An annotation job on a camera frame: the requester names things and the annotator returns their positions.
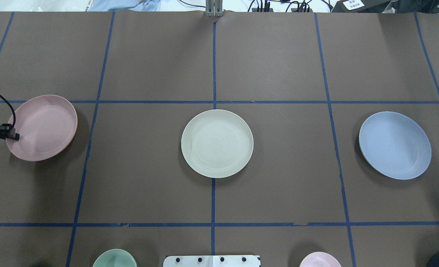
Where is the pink plate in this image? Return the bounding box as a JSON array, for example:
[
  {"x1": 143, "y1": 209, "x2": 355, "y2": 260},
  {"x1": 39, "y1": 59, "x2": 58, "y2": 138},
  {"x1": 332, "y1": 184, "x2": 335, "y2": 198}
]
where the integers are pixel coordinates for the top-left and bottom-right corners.
[{"x1": 6, "y1": 95, "x2": 78, "y2": 162}]

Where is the blue plate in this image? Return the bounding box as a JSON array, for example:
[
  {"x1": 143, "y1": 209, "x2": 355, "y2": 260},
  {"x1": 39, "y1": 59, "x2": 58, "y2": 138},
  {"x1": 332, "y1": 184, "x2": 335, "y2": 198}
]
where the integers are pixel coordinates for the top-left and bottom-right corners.
[{"x1": 358, "y1": 111, "x2": 432, "y2": 180}]

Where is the blue cloth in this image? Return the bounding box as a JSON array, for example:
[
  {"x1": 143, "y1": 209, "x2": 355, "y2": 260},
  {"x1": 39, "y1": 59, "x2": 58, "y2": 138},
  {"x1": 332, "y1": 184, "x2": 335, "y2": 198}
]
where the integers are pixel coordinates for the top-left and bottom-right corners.
[{"x1": 87, "y1": 0, "x2": 160, "y2": 12}]

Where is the green bowl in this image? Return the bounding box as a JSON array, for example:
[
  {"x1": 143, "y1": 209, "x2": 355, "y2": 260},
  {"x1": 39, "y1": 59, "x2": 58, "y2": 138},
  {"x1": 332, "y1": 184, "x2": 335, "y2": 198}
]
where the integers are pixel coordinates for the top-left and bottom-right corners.
[{"x1": 92, "y1": 249, "x2": 138, "y2": 267}]

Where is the cream plate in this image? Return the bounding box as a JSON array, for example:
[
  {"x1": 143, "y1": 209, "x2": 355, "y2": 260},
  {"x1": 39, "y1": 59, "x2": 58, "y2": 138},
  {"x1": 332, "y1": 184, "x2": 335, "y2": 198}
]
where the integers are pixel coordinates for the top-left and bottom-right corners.
[{"x1": 181, "y1": 109, "x2": 254, "y2": 178}]

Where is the pink bowl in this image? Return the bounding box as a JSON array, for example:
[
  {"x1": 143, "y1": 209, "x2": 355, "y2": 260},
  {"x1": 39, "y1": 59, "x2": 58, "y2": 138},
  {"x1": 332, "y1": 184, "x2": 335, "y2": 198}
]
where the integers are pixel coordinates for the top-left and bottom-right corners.
[{"x1": 299, "y1": 251, "x2": 341, "y2": 267}]

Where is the aluminium frame post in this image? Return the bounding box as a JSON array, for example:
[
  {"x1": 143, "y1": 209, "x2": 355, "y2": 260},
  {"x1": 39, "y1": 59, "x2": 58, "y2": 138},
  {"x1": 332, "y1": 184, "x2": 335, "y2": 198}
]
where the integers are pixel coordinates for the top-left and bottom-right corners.
[{"x1": 205, "y1": 0, "x2": 224, "y2": 17}]

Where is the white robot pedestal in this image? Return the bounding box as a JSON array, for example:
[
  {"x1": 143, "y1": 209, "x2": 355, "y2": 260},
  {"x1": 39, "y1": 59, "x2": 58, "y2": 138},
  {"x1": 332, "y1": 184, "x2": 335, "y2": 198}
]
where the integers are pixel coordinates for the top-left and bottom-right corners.
[{"x1": 163, "y1": 255, "x2": 261, "y2": 267}]

